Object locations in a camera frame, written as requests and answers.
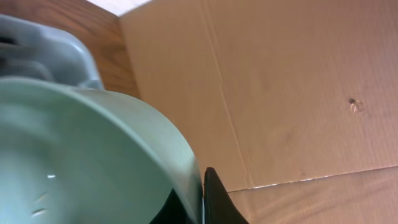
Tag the light green bowl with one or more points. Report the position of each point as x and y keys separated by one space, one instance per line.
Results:
x=79 y=155

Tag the grey dishwasher rack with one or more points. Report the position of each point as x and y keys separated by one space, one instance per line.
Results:
x=32 y=50

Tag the brown cardboard sheet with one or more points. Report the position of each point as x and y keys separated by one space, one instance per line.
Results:
x=294 y=103

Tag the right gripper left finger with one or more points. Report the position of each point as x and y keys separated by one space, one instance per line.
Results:
x=172 y=212

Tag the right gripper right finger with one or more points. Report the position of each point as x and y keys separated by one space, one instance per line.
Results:
x=219 y=208

